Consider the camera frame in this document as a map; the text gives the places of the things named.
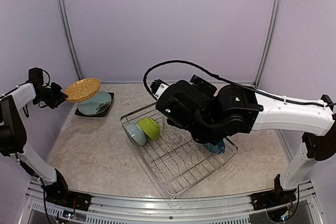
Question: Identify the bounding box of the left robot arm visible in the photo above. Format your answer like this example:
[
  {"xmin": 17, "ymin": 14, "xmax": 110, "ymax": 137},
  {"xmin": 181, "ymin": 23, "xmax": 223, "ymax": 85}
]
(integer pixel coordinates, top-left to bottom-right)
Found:
[{"xmin": 1, "ymin": 83, "xmax": 74, "ymax": 206}]

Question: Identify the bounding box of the aluminium front rail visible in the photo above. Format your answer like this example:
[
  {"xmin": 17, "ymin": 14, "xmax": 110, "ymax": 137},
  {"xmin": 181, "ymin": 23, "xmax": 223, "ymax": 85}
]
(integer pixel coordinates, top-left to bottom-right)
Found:
[{"xmin": 18, "ymin": 182, "xmax": 272, "ymax": 223}]

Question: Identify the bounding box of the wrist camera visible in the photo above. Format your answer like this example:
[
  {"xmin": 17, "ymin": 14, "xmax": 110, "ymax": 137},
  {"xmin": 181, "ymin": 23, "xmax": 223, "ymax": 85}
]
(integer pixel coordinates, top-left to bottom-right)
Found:
[
  {"xmin": 28, "ymin": 67, "xmax": 50, "ymax": 87},
  {"xmin": 150, "ymin": 79, "xmax": 169, "ymax": 100}
]

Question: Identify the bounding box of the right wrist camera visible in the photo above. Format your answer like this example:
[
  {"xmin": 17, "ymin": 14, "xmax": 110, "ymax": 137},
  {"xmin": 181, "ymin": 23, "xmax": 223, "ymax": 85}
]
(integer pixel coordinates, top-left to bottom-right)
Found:
[{"xmin": 150, "ymin": 79, "xmax": 169, "ymax": 100}]

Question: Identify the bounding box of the yellow polka dot plate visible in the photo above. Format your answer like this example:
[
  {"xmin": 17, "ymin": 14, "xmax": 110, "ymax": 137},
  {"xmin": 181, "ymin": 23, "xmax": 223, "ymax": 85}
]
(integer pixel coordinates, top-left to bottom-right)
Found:
[{"xmin": 63, "ymin": 78, "xmax": 101, "ymax": 103}]

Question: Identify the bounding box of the right frame post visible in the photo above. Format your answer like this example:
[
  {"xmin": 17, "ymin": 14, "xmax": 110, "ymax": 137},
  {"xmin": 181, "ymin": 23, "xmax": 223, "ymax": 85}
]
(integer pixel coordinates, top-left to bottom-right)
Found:
[{"xmin": 254, "ymin": 0, "xmax": 281, "ymax": 88}]

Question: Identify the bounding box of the black floral square plate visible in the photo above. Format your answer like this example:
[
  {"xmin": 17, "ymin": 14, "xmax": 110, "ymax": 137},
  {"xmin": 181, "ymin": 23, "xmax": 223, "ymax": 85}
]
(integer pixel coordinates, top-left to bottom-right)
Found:
[{"xmin": 75, "ymin": 91, "xmax": 114, "ymax": 118}]

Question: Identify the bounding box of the light teal round plate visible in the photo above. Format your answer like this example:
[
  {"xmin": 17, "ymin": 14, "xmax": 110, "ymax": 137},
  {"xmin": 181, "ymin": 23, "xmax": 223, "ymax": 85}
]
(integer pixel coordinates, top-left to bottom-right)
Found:
[{"xmin": 78, "ymin": 91, "xmax": 112, "ymax": 116}]

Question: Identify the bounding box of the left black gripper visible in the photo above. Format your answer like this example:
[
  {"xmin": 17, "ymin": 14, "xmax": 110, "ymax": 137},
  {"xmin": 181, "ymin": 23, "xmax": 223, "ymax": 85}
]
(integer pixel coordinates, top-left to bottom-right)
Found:
[{"xmin": 33, "ymin": 81, "xmax": 67, "ymax": 109}]

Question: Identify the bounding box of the grey striped bowl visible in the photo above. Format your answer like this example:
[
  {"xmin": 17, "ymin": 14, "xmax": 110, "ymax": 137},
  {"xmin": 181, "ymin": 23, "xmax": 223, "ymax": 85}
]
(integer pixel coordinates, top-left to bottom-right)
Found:
[{"xmin": 125, "ymin": 123, "xmax": 147, "ymax": 146}]

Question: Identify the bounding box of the blue polka dot plate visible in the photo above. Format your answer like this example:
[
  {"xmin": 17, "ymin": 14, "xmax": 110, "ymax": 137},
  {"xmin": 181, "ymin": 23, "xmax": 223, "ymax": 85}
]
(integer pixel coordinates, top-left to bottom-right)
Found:
[{"xmin": 203, "ymin": 140, "xmax": 226, "ymax": 154}]

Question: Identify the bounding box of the metal wire dish rack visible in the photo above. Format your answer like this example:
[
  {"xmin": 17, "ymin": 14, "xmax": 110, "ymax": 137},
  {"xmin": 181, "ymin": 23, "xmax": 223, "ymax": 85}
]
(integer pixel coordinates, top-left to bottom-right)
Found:
[{"xmin": 120, "ymin": 103, "xmax": 238, "ymax": 198}]

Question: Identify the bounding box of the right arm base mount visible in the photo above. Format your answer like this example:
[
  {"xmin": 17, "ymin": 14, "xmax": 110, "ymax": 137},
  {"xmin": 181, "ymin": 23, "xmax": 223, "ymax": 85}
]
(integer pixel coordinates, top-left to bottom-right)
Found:
[{"xmin": 250, "ymin": 174, "xmax": 297, "ymax": 210}]

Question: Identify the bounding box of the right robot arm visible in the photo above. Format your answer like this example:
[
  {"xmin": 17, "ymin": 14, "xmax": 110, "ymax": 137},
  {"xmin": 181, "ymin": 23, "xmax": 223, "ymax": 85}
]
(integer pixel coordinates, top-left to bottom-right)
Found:
[{"xmin": 150, "ymin": 77, "xmax": 335, "ymax": 205}]

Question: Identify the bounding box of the green bowl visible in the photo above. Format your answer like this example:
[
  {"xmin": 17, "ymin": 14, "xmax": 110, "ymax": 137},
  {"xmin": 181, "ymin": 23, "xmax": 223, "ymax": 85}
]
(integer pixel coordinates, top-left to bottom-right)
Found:
[{"xmin": 138, "ymin": 117, "xmax": 160, "ymax": 141}]

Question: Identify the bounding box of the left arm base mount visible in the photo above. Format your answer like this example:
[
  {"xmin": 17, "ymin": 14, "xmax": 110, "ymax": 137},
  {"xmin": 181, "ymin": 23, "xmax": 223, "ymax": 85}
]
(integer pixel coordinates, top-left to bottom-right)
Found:
[{"xmin": 41, "ymin": 169, "xmax": 92, "ymax": 211}]

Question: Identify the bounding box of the left frame post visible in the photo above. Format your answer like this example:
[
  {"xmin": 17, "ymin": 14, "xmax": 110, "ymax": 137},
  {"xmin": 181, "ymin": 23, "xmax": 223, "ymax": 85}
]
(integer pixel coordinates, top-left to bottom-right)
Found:
[{"xmin": 57, "ymin": 0, "xmax": 84, "ymax": 80}]

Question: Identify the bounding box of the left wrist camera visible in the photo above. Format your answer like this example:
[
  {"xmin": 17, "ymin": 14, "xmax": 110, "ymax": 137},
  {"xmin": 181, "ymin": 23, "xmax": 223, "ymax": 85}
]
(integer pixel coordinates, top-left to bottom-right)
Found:
[{"xmin": 28, "ymin": 67, "xmax": 50, "ymax": 87}]

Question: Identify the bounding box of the frame post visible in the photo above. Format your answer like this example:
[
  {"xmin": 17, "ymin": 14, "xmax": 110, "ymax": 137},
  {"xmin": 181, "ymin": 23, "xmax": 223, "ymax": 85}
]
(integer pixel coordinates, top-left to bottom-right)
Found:
[
  {"xmin": 57, "ymin": 0, "xmax": 84, "ymax": 80},
  {"xmin": 254, "ymin": 0, "xmax": 281, "ymax": 88}
]

